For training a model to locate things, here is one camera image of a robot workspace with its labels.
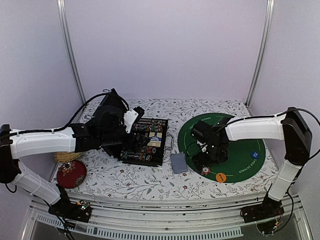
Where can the aluminium frame post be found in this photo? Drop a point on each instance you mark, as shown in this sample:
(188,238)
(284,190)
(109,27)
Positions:
(261,53)
(62,12)

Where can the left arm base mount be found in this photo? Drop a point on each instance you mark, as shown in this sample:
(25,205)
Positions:
(80,211)

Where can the woven wicker basket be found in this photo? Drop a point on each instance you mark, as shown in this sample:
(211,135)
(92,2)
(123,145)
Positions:
(65,157)

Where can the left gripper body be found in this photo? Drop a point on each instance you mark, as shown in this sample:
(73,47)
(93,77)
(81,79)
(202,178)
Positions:
(139,136)

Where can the blue playing card deck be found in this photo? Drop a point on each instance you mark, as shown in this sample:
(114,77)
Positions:
(178,163)

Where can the red white chip stack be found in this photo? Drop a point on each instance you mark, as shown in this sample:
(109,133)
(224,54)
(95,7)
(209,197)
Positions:
(205,171)

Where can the red embroidered round cushion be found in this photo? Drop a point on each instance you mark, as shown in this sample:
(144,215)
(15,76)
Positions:
(71,174)

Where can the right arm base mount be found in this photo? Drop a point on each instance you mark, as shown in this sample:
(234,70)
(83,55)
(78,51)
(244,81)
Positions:
(269,208)

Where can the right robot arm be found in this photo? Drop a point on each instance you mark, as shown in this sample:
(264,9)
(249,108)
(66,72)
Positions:
(288,126)

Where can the left aluminium frame post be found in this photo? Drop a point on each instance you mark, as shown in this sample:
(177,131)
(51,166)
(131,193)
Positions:
(62,12)

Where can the poker chip row far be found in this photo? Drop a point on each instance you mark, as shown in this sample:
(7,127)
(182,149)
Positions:
(150,125)

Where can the poker chip row near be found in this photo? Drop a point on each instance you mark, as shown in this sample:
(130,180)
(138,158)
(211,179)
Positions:
(145,155)

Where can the right aluminium frame post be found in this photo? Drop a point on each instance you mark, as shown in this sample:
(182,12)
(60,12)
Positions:
(261,53)

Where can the green poker felt mat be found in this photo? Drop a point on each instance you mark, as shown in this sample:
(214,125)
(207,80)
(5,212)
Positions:
(239,167)

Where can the orange big blind button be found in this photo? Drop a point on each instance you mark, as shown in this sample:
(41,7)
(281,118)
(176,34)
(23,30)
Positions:
(221,177)

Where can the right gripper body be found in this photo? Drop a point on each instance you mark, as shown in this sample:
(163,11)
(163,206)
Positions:
(215,154)

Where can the blue small blind button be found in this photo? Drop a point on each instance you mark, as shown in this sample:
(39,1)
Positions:
(255,155)

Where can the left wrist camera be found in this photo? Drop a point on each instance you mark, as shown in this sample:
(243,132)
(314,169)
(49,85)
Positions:
(132,116)

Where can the front aluminium rail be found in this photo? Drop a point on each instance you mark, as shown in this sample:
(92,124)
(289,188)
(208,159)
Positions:
(191,219)

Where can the boxed playing cards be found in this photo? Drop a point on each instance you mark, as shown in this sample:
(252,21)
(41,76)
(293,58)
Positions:
(155,139)

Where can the poker chip row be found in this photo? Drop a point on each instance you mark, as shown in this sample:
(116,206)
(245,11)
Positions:
(145,155)
(150,125)

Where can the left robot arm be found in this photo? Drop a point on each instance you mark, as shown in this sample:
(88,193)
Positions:
(15,144)

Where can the black poker chip case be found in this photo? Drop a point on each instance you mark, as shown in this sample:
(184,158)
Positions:
(112,98)

